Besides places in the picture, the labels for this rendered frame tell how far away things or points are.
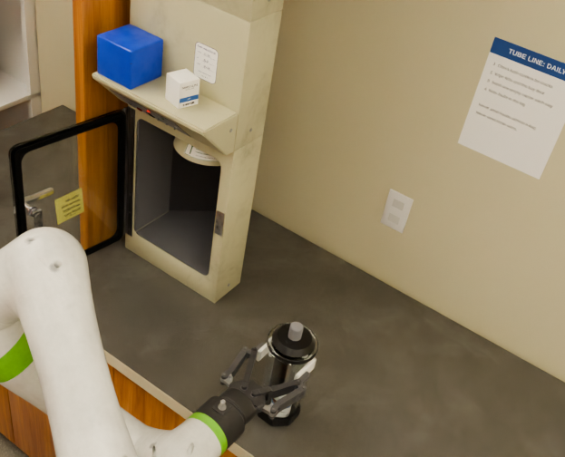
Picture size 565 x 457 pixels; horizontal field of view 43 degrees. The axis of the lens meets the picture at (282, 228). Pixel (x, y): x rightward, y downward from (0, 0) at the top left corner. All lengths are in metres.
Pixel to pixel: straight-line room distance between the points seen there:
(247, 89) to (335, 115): 0.46
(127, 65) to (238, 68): 0.23
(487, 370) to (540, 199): 0.46
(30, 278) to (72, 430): 0.23
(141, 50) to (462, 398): 1.10
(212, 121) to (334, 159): 0.58
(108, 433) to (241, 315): 0.89
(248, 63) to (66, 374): 0.75
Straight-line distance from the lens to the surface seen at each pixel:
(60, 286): 1.10
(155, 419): 1.86
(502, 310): 1.99
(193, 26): 1.56
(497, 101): 1.74
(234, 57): 1.51
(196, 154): 1.72
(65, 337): 1.08
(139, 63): 1.58
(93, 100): 1.77
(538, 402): 1.94
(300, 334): 1.49
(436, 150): 1.85
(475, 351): 1.98
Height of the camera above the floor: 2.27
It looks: 38 degrees down
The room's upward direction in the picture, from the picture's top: 11 degrees clockwise
